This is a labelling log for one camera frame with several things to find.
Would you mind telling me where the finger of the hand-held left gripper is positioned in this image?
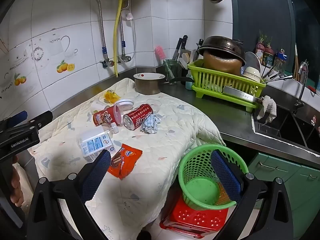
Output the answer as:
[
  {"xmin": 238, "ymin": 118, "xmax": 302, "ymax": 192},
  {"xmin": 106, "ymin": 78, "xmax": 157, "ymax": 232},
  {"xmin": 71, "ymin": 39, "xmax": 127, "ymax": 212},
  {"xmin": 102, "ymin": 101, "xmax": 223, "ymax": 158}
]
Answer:
[
  {"xmin": 15, "ymin": 110, "xmax": 54, "ymax": 137},
  {"xmin": 0, "ymin": 110, "xmax": 28, "ymax": 130}
]

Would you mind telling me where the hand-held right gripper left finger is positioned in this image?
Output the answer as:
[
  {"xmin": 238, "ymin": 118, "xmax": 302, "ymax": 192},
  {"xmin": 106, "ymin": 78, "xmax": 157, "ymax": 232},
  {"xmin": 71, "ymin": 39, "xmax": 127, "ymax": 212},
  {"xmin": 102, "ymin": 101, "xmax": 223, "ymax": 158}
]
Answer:
[{"xmin": 26, "ymin": 149, "xmax": 112, "ymax": 240}]

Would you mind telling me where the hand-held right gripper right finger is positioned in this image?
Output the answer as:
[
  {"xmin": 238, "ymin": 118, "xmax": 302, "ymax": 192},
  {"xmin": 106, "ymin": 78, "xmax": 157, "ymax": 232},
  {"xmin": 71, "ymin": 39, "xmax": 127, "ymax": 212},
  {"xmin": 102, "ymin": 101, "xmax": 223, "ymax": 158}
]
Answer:
[{"xmin": 210, "ymin": 149, "xmax": 294, "ymax": 240}]

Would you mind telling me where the green mesh basket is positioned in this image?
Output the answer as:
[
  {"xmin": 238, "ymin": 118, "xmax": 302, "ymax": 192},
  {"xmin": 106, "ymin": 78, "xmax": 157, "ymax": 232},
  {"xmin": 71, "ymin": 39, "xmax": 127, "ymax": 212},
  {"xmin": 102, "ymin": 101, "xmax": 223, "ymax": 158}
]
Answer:
[{"xmin": 178, "ymin": 144, "xmax": 249, "ymax": 211}]

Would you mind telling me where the clear plastic bottle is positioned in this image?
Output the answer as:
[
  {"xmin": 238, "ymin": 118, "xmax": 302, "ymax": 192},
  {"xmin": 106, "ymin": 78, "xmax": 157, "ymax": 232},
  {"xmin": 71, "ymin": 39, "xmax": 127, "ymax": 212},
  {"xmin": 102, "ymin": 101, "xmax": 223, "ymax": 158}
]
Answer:
[{"xmin": 77, "ymin": 123, "xmax": 119, "ymax": 163}]

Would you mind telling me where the orange snack wrapper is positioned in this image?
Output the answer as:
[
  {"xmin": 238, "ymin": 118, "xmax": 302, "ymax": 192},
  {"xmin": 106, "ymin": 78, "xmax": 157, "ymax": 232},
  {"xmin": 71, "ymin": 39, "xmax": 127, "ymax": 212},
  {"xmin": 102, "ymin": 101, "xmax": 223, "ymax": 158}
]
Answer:
[{"xmin": 107, "ymin": 143, "xmax": 143, "ymax": 180}]

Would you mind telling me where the crushed red can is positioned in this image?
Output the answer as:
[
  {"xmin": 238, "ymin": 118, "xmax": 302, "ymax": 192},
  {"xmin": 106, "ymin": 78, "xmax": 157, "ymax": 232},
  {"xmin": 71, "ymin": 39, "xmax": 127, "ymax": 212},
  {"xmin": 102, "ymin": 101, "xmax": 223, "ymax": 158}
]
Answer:
[{"xmin": 93, "ymin": 104, "xmax": 123, "ymax": 127}]

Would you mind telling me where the red soda can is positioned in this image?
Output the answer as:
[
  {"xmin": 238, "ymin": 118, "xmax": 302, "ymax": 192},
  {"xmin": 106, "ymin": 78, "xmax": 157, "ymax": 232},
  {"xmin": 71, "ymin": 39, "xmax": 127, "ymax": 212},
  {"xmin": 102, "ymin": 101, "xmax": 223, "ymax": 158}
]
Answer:
[{"xmin": 123, "ymin": 104, "xmax": 153, "ymax": 130}]

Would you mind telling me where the blue-white paper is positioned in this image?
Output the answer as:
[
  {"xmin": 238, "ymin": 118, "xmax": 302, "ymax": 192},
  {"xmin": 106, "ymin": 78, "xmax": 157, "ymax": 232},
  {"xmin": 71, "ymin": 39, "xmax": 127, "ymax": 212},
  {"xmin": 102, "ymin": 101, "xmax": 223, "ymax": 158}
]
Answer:
[{"xmin": 140, "ymin": 113, "xmax": 162, "ymax": 134}]

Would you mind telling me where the person's left hand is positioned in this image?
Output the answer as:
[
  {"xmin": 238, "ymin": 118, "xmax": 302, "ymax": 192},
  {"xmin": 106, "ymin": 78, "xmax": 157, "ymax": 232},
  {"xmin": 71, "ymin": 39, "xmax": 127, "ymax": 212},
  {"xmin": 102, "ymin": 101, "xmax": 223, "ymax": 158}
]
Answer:
[{"xmin": 10, "ymin": 154, "xmax": 26, "ymax": 207}]

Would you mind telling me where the red plastic stool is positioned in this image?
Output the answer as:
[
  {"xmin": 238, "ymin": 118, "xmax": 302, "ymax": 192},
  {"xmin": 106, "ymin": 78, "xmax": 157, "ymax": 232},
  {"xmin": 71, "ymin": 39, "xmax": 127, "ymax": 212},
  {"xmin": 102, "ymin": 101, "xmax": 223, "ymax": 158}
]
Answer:
[{"xmin": 159, "ymin": 192, "xmax": 229, "ymax": 239}]

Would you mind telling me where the green cabinet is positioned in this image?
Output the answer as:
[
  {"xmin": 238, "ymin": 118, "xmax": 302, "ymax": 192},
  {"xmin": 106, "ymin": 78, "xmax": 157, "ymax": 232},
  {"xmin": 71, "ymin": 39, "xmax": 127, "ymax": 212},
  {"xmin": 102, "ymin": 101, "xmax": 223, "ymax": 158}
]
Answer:
[{"xmin": 247, "ymin": 151, "xmax": 320, "ymax": 239}]

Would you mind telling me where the white quilted blanket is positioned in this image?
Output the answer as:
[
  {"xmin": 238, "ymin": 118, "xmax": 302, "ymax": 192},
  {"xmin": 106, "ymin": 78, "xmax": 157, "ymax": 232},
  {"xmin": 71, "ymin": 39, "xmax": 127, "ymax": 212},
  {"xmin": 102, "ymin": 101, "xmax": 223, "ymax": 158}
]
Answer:
[{"xmin": 27, "ymin": 77, "xmax": 227, "ymax": 240}]

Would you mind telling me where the yellow crumpled wrapper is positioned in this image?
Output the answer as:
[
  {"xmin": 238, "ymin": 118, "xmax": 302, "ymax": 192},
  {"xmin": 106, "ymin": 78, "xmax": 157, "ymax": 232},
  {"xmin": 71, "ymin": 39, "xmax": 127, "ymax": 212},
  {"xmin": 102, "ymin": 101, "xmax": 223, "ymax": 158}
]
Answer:
[{"xmin": 103, "ymin": 89, "xmax": 122, "ymax": 104}]

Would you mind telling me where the steel sink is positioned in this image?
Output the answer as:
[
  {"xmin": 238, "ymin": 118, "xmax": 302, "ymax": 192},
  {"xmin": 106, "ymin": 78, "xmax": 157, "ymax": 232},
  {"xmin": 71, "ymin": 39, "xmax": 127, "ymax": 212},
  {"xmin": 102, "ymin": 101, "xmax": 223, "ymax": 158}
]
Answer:
[{"xmin": 252, "ymin": 104, "xmax": 320, "ymax": 153}]

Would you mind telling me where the person's black shoe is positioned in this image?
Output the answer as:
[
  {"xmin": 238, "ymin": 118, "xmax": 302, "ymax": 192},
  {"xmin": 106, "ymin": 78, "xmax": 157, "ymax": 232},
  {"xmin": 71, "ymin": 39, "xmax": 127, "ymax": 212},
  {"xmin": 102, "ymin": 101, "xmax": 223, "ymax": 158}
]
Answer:
[{"xmin": 136, "ymin": 230, "xmax": 153, "ymax": 240}]

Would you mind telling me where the white round plastic lid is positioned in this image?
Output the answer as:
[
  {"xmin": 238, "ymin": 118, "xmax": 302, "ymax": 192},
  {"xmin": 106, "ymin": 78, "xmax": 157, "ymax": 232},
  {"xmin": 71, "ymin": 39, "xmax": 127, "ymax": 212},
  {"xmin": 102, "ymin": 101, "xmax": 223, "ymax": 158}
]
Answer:
[{"xmin": 114, "ymin": 99, "xmax": 135, "ymax": 111}]

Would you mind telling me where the white dish rag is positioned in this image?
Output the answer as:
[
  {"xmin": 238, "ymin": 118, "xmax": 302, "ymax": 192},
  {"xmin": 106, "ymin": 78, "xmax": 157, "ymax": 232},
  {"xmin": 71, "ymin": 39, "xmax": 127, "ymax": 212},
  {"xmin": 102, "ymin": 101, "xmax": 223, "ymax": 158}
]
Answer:
[{"xmin": 255, "ymin": 95, "xmax": 277, "ymax": 124}]

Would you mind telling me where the steel cleaver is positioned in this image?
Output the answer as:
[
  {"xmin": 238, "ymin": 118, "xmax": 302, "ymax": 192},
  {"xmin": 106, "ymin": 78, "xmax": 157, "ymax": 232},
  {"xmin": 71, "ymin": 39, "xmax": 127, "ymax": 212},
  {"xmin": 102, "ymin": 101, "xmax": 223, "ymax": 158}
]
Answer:
[{"xmin": 222, "ymin": 86, "xmax": 263, "ymax": 103}]

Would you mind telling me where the green plastic dish rack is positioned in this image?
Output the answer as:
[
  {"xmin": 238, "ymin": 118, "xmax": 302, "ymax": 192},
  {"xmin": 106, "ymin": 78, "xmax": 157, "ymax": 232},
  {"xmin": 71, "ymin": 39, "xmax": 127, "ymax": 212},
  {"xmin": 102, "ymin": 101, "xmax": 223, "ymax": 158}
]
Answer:
[{"xmin": 187, "ymin": 59, "xmax": 267, "ymax": 113}]

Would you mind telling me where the white bowl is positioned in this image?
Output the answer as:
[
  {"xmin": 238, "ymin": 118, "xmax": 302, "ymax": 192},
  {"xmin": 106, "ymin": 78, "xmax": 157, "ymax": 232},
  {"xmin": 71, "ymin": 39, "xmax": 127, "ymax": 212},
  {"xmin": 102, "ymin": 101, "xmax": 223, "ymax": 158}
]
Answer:
[{"xmin": 241, "ymin": 66, "xmax": 262, "ymax": 83}]

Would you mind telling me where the metal cutlery bunch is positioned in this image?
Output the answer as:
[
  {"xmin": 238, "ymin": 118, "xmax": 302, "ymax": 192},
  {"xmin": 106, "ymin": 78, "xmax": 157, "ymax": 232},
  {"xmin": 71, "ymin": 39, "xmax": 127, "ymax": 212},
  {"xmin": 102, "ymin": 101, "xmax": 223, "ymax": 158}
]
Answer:
[{"xmin": 261, "ymin": 62, "xmax": 293, "ymax": 83}]

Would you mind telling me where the brown cooking pot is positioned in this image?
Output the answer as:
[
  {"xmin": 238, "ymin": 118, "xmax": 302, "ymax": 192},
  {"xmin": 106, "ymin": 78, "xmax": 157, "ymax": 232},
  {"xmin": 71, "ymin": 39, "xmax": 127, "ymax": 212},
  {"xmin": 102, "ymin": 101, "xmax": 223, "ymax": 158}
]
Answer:
[{"xmin": 202, "ymin": 50, "xmax": 243, "ymax": 77}]

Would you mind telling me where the green glass jar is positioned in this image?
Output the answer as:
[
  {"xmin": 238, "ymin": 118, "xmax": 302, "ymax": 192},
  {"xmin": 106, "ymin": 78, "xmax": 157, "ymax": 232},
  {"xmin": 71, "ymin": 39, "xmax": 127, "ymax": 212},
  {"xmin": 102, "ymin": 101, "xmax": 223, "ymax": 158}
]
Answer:
[{"xmin": 163, "ymin": 59, "xmax": 185, "ymax": 79}]

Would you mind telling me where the chrome faucet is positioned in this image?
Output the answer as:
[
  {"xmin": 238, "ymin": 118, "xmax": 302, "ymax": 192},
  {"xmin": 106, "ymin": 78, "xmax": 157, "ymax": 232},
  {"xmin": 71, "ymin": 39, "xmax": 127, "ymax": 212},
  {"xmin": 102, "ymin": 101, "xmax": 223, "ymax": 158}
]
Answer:
[{"xmin": 294, "ymin": 61, "xmax": 309, "ymax": 108}]

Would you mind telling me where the grey plate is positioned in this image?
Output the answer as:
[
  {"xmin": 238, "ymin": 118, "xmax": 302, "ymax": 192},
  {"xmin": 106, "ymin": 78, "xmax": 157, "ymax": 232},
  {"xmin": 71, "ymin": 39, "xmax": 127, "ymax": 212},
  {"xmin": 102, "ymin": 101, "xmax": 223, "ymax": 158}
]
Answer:
[{"xmin": 244, "ymin": 52, "xmax": 261, "ymax": 74}]

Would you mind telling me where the white spatula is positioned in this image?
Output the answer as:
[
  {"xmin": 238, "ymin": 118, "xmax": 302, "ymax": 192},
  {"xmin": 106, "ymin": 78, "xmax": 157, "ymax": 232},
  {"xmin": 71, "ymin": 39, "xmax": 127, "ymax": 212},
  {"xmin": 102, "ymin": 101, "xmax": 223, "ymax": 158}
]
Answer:
[{"xmin": 179, "ymin": 52, "xmax": 192, "ymax": 69}]

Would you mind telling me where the red capped jar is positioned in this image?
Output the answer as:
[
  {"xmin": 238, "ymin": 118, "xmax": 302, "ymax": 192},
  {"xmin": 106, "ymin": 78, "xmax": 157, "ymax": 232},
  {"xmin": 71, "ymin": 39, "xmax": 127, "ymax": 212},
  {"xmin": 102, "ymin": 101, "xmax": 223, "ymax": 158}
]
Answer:
[{"xmin": 262, "ymin": 46, "xmax": 274, "ymax": 68}]

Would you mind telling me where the blue labelled bottle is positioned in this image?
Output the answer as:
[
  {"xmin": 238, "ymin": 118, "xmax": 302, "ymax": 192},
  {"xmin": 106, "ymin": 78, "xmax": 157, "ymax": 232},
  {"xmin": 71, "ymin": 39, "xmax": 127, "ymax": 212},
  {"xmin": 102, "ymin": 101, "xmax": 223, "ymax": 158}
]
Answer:
[{"xmin": 274, "ymin": 50, "xmax": 287, "ymax": 73}]

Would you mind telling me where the dark metal wok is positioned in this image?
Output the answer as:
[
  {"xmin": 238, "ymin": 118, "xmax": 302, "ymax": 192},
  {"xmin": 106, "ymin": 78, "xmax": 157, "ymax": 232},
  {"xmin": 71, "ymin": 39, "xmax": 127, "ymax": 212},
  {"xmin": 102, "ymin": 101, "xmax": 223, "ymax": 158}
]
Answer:
[{"xmin": 197, "ymin": 36, "xmax": 247, "ymax": 67}]

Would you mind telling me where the pink bottle brush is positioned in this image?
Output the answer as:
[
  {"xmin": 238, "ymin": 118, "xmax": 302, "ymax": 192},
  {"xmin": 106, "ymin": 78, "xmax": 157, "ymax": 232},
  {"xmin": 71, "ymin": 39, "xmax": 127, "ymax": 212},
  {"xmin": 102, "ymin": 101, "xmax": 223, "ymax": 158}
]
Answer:
[{"xmin": 154, "ymin": 45, "xmax": 175, "ymax": 79}]

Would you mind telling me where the metal pot with handle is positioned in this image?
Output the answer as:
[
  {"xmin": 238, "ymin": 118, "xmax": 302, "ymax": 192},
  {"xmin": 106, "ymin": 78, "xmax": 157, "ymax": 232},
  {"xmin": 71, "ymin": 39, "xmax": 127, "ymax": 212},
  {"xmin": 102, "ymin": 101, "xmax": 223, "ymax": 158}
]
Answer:
[{"xmin": 133, "ymin": 72, "xmax": 194, "ymax": 95}]

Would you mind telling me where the yellow gas hose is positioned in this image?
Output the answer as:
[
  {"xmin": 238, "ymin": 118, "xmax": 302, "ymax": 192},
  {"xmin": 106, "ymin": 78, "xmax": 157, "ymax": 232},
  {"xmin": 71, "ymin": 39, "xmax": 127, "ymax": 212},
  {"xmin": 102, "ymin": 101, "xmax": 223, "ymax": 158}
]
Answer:
[{"xmin": 113, "ymin": 0, "xmax": 124, "ymax": 77}]

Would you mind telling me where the braided metal hose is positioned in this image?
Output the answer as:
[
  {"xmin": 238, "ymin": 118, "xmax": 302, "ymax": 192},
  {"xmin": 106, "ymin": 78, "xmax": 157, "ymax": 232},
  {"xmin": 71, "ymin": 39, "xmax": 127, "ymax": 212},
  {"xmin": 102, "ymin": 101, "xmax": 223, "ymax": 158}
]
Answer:
[
  {"xmin": 117, "ymin": 0, "xmax": 137, "ymax": 63},
  {"xmin": 91, "ymin": 0, "xmax": 109, "ymax": 63}
]

